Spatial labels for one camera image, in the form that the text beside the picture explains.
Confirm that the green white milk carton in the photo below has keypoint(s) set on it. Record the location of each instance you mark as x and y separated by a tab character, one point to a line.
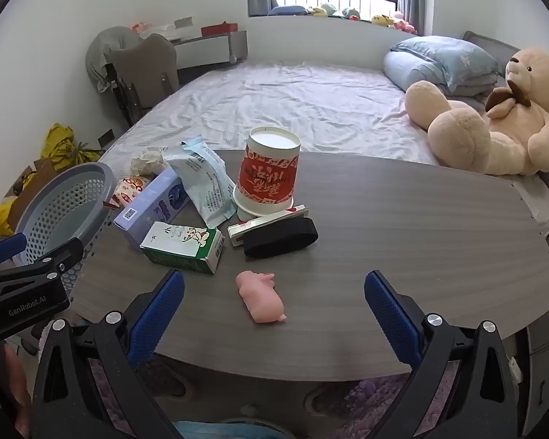
183	242

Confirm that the brown cardboard piece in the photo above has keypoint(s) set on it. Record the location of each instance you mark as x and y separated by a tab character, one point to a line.
32	187

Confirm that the white red packet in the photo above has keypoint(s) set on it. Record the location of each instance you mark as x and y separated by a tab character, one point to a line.
256	227

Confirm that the yellow plush toy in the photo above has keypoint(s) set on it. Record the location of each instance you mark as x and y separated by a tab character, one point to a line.
318	11
382	19

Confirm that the grey brown chair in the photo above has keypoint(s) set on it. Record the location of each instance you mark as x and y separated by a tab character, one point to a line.
146	68

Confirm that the grey clothing on chair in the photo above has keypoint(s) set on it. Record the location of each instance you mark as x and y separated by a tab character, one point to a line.
100	55

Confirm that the dark wall socket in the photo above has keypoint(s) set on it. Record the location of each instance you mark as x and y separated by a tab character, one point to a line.
106	137

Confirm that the person's left hand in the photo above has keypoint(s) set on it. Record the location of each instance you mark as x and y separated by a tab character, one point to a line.
17	388

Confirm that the green plush toy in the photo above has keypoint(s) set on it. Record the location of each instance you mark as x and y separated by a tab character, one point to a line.
351	13
329	8

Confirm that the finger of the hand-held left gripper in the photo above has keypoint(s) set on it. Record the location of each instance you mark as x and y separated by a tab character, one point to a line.
57	256
7	247

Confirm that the grey perforated plastic basket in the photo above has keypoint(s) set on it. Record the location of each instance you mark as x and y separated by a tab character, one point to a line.
59	201

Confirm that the large yellow plastic bag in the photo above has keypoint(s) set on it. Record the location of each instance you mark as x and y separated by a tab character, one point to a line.
64	146

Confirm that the folded light blue quilt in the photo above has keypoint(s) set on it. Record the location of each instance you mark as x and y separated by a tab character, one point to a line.
407	71

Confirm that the pink plush toy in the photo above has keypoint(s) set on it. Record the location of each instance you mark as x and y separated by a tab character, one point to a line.
402	23

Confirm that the light blue pillow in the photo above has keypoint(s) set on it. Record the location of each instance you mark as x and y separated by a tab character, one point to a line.
448	57

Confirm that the small yellow plastic bag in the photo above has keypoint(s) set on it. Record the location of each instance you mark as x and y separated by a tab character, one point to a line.
4	217

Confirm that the pale purple cardboard box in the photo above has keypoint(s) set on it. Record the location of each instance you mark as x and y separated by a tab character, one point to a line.
151	210

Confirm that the bed with pale sheet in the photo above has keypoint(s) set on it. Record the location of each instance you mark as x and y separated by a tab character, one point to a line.
302	100

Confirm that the black oval case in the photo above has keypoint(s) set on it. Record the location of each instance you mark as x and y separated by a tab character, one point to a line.
279	238

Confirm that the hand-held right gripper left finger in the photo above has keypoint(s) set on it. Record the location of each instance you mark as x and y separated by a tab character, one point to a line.
158	315

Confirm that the red box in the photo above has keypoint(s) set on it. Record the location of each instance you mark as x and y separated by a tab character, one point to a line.
217	29

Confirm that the pink pig toy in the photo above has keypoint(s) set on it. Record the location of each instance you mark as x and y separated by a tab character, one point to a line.
258	297

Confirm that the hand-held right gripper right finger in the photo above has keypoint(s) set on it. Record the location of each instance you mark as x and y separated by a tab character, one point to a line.
389	311

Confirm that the red white paper noodle cup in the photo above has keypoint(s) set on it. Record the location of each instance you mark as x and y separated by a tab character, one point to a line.
267	178

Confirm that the large beige teddy bear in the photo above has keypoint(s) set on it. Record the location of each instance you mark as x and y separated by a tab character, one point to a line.
462	137

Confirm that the white paper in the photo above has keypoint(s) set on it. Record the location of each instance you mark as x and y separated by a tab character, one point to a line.
147	161

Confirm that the grey desk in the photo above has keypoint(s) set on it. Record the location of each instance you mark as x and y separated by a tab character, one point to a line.
210	45

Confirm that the grey slipper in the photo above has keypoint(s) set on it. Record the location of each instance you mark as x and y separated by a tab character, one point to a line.
167	379
331	400

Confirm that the light blue wet wipe packet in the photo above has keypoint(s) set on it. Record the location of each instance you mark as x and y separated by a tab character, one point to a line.
206	183

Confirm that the red patterned snack packet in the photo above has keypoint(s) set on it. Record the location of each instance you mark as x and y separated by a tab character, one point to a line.
128	190

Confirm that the blue cushion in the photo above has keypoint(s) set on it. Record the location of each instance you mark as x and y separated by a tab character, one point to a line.
286	9

